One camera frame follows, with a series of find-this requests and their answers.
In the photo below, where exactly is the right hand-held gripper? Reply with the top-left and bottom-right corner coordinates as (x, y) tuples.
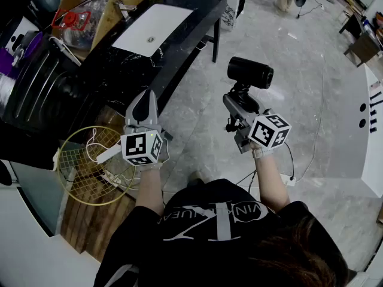
(223, 93), (293, 155)

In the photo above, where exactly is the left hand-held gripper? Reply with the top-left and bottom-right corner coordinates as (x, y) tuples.
(120, 89), (174, 167)

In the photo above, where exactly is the person's right forearm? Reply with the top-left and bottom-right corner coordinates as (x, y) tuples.
(250, 142), (291, 213)

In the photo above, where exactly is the person's left forearm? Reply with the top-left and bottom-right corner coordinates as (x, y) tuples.
(135, 164), (165, 216)

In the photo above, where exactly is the white power adapter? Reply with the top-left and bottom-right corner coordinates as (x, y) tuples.
(281, 173), (297, 187)

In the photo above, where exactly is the chrome faucet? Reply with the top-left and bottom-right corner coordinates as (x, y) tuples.
(113, 0), (138, 22)

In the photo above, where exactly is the white marble cabinet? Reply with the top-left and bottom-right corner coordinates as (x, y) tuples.
(199, 0), (251, 31)

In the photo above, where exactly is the black oven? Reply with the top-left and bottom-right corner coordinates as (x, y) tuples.
(0, 33), (102, 137)

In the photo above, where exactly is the brown wooden table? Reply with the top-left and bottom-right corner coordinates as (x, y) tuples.
(344, 31), (383, 68)

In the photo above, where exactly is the dark wooden table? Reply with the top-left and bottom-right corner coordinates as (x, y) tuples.
(339, 12), (367, 40)

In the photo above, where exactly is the white curved counter with holes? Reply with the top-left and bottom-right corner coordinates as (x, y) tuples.
(360, 64), (383, 199)

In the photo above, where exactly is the person's black printed t-shirt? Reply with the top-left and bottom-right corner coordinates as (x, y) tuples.
(94, 178), (349, 287)

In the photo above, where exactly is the gold wire basket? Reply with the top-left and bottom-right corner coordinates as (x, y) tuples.
(56, 126), (137, 206)

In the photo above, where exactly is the clear water jug red handle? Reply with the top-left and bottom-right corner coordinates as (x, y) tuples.
(52, 0), (104, 52)

